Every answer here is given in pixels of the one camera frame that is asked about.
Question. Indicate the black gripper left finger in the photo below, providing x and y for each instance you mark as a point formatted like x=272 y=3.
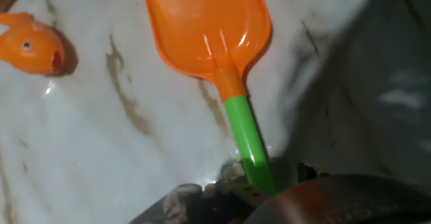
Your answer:
x=208 y=204

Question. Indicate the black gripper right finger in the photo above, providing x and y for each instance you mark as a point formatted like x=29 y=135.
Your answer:
x=336 y=200

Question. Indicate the orange green toy shovel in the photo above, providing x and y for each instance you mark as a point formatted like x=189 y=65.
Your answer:
x=208 y=32

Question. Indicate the marble pattern mat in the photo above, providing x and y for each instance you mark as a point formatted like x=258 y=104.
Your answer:
x=101 y=150

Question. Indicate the orange toy fish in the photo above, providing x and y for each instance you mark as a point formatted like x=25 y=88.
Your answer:
x=30 y=45

